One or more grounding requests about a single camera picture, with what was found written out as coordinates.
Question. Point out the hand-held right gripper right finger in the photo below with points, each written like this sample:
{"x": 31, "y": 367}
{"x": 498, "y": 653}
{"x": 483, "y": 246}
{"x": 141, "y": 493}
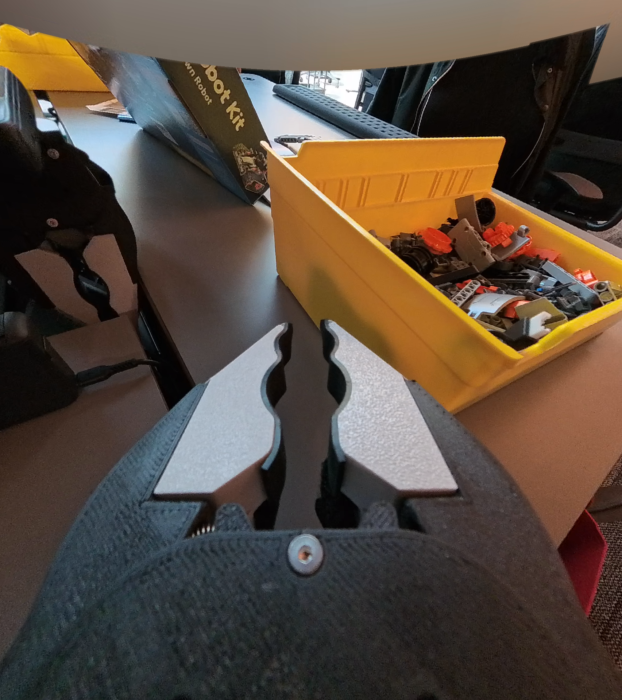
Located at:
{"x": 393, "y": 437}

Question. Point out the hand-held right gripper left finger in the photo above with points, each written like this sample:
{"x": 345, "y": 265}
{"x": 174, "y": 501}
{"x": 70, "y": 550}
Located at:
{"x": 218, "y": 437}

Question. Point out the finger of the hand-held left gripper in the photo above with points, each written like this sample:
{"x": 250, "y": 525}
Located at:
{"x": 122, "y": 273}
{"x": 51, "y": 284}

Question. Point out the grey desk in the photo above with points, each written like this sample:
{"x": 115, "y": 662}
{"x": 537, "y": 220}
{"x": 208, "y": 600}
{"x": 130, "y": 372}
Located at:
{"x": 196, "y": 246}
{"x": 26, "y": 519}

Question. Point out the yellow plastic bin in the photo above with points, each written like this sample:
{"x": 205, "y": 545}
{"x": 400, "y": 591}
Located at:
{"x": 343, "y": 306}
{"x": 42, "y": 65}

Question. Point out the black and grey box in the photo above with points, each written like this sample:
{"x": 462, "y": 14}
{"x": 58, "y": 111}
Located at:
{"x": 10, "y": 394}

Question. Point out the white instruction booklet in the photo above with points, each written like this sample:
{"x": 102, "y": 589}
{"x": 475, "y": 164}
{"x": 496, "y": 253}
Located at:
{"x": 105, "y": 106}

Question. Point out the dark blue cardboard box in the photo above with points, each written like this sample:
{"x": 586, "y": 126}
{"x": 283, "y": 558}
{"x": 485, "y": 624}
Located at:
{"x": 179, "y": 120}

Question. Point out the pile of toy building bricks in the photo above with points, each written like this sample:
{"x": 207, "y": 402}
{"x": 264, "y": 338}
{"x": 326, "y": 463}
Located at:
{"x": 508, "y": 284}

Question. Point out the red object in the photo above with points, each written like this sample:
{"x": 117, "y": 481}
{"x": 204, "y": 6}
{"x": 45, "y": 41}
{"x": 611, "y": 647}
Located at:
{"x": 584, "y": 563}

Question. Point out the black perforated strip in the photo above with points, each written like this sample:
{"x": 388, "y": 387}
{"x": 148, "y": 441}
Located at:
{"x": 332, "y": 109}

